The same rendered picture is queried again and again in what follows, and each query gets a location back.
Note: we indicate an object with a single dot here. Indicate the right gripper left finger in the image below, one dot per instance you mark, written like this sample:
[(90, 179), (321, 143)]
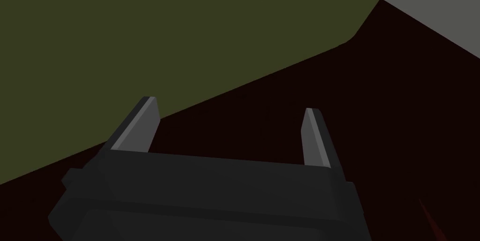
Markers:
[(137, 130)]

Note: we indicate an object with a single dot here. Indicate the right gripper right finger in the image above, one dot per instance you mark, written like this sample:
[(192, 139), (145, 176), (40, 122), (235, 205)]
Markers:
[(315, 141)]

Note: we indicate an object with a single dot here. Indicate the olive green table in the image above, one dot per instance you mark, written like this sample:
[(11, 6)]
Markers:
[(150, 38)]

